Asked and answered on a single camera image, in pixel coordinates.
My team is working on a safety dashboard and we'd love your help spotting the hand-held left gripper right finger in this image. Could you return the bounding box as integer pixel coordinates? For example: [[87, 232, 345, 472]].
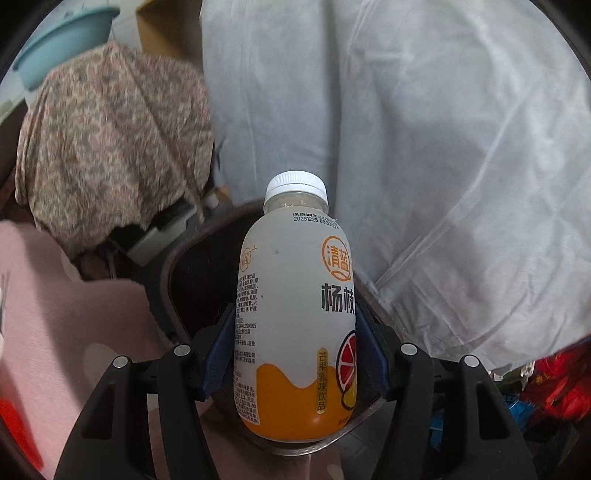
[[353, 313, 528, 480]]

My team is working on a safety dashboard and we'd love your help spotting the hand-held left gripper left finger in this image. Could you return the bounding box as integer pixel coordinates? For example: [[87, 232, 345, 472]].
[[55, 302, 238, 480]]

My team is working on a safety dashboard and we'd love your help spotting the black trash bin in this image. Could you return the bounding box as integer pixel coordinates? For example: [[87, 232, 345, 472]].
[[147, 198, 403, 459]]

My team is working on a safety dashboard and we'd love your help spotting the orange and white drink bottle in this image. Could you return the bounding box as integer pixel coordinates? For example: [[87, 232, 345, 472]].
[[235, 170, 359, 445]]

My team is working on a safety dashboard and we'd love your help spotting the white plastic object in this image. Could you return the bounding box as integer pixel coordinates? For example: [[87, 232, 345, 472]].
[[126, 200, 200, 267]]

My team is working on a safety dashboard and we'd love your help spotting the pink polka-dot tablecloth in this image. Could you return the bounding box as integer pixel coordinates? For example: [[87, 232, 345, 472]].
[[0, 220, 206, 480]]

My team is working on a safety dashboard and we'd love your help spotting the red plastic bag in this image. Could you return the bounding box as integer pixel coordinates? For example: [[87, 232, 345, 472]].
[[521, 342, 591, 417]]

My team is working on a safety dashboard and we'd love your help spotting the white cloth cover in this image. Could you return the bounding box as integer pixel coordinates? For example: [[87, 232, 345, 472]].
[[202, 0, 591, 372]]

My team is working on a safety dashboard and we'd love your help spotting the floral cloth cover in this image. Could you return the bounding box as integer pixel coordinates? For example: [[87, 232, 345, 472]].
[[15, 41, 216, 258]]

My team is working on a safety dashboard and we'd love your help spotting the wooden shelf unit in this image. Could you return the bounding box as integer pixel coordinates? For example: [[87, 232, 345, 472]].
[[135, 0, 205, 66]]

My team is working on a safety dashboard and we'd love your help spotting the light blue plastic basin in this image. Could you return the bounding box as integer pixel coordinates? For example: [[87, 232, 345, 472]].
[[13, 4, 122, 92]]

